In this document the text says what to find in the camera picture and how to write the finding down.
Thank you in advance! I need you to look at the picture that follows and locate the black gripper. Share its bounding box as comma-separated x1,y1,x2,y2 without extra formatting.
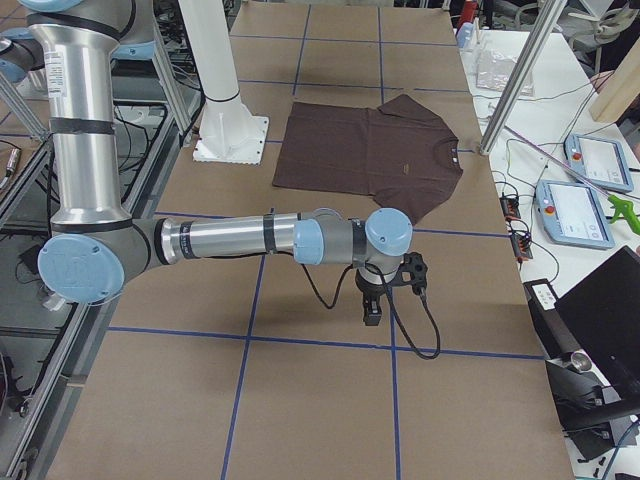
355,271,386,326

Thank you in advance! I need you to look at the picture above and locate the brown t-shirt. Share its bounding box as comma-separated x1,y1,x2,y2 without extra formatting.
272,94,463,224

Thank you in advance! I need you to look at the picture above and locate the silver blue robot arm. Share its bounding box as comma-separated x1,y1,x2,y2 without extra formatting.
25,1,412,325

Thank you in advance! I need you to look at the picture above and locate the near blue teach pendant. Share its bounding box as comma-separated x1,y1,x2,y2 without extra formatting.
535,180,615,250

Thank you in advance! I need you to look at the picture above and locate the blue teach pendant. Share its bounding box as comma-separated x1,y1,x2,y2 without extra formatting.
535,180,615,250
563,133,636,194

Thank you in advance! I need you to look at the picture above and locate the clear plastic bag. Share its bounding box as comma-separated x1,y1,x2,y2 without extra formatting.
472,49,519,93

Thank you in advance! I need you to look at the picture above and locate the far blue teach pendant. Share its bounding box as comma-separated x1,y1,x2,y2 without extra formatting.
563,133,636,194

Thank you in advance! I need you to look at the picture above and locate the red cylinder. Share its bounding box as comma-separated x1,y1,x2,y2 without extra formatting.
457,0,478,29

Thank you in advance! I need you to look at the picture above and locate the wooden beam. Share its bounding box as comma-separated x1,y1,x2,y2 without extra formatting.
589,9,640,124

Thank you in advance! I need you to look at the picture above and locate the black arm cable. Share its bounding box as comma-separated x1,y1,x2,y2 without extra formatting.
298,259,443,361

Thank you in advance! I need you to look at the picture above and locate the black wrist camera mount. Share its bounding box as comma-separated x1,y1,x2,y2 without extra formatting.
391,252,428,296

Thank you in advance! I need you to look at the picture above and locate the white pedestal column base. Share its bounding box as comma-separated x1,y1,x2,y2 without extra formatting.
179,0,269,165

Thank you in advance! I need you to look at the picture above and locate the green handled reacher stick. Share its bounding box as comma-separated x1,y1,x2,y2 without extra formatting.
503,124,640,227

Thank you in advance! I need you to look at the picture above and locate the aluminium frame post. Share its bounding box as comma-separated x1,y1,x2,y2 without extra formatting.
479,0,566,155

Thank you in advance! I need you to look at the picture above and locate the aluminium side frame rail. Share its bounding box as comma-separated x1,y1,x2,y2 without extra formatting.
1,44,200,479

